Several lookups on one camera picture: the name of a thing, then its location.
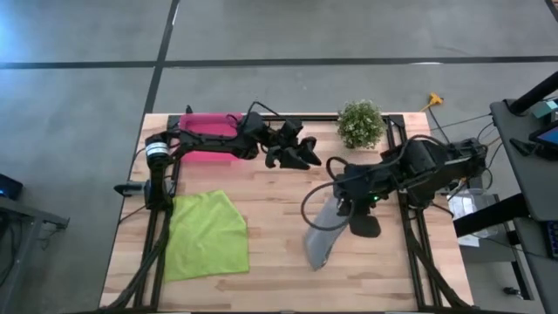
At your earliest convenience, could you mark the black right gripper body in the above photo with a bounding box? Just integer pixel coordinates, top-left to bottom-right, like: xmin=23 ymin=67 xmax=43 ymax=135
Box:
xmin=335 ymin=174 xmax=384 ymax=217

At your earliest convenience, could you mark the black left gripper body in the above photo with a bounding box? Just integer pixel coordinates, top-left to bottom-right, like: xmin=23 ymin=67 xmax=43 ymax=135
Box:
xmin=260 ymin=130 xmax=304 ymax=154

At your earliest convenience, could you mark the grey microfiber towel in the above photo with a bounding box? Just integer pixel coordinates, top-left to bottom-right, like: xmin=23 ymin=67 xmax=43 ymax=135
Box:
xmin=303 ymin=195 xmax=350 ymax=271

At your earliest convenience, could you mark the green microfiber towel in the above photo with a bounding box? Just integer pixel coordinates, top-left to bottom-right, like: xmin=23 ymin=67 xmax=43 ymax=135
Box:
xmin=164 ymin=189 xmax=251 ymax=283

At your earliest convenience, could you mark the pink plastic basket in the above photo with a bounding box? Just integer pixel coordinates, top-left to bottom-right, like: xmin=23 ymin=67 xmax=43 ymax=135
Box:
xmin=178 ymin=112 xmax=245 ymax=163

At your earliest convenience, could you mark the potted artificial plant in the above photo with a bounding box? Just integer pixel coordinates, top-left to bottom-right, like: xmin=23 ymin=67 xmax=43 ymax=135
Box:
xmin=336 ymin=99 xmax=387 ymax=150

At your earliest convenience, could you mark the black desk leg bar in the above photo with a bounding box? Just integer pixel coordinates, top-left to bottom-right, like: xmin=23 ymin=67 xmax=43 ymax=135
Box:
xmin=453 ymin=194 xmax=531 ymax=239

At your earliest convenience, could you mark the small black desk device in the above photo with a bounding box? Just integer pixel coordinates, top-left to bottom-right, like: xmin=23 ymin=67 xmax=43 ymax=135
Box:
xmin=509 ymin=138 xmax=535 ymax=157

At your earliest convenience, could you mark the grey side desk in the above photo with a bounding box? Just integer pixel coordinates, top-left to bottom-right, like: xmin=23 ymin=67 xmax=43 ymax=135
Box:
xmin=490 ymin=98 xmax=558 ymax=314

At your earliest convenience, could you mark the dark keyboard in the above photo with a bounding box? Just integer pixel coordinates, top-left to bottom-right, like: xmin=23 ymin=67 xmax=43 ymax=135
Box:
xmin=547 ymin=221 xmax=558 ymax=259

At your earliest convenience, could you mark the tablet with blue screen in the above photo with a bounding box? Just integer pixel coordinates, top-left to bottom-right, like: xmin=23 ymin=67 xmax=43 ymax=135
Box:
xmin=527 ymin=121 xmax=558 ymax=160

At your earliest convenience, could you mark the black monitor pole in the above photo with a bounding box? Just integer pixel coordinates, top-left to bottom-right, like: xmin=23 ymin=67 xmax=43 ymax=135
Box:
xmin=508 ymin=72 xmax=558 ymax=115

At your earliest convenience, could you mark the teal box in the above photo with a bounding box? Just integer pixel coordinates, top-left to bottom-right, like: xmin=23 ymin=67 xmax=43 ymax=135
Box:
xmin=532 ymin=99 xmax=558 ymax=119

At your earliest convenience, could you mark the grey metal stand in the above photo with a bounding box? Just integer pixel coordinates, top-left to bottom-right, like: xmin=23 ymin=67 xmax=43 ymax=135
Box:
xmin=0 ymin=195 xmax=71 ymax=314

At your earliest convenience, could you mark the black box with blue light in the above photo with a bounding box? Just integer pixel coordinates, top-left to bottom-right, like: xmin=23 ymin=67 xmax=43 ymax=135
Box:
xmin=0 ymin=173 xmax=24 ymax=201

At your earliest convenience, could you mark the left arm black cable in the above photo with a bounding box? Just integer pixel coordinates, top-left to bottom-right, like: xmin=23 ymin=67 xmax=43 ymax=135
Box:
xmin=226 ymin=100 xmax=281 ymax=132

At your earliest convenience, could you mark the black metal table frame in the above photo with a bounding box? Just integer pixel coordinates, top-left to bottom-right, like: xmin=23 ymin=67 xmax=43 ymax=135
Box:
xmin=102 ymin=113 xmax=479 ymax=314

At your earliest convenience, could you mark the yellow cable plug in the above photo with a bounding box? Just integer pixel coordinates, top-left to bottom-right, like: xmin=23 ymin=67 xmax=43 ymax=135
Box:
xmin=421 ymin=92 xmax=445 ymax=113

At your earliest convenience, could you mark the thin black floor cable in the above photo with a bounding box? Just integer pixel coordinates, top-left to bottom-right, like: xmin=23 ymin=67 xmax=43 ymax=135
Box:
xmin=429 ymin=108 xmax=493 ymax=143

